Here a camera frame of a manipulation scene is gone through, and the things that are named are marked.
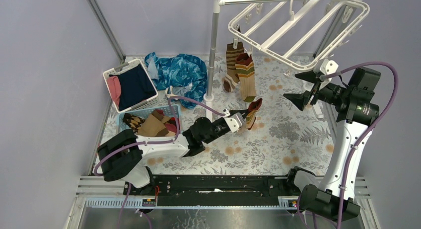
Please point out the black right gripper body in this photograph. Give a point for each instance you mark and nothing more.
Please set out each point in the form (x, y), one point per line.
(330, 93)

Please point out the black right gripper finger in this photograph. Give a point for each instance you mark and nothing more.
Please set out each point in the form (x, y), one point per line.
(310, 76)
(300, 100)

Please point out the red cuff multicolour sock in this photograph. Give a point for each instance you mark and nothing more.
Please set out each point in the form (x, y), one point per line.
(246, 73)
(252, 111)

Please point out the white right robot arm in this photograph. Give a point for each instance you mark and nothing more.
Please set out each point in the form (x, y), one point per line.
(333, 197)

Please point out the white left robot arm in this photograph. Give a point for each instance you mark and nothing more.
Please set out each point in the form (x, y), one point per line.
(122, 156)

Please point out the white clip drying hanger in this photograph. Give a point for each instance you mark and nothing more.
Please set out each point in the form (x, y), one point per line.
(304, 54)

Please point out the pile of assorted socks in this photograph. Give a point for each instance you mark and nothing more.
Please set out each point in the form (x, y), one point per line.
(156, 124)

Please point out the floral patterned table mat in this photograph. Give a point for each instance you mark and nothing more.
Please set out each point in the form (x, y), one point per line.
(281, 138)

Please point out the blue patterned cloth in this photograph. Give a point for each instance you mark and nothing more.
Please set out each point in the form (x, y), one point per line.
(185, 74)

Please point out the light blue sock basket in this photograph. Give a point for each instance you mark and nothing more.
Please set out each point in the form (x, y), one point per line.
(173, 111)

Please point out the dark navy folded garment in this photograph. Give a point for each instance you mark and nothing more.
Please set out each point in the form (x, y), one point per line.
(136, 87)

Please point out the white plastic basket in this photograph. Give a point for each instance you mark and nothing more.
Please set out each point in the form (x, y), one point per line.
(123, 68)

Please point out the silver white drying rack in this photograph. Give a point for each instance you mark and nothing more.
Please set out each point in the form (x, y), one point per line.
(346, 16)

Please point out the pink folded garment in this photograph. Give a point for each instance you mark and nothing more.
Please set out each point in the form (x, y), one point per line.
(115, 90)

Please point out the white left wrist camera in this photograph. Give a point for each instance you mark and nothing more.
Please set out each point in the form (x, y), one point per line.
(232, 121)

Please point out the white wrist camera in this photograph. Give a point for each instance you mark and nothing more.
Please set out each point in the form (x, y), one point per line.
(232, 121)
(324, 68)

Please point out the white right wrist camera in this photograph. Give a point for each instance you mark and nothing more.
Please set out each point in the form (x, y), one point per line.
(324, 68)

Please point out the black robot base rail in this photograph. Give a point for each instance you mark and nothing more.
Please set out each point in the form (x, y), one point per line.
(216, 190)

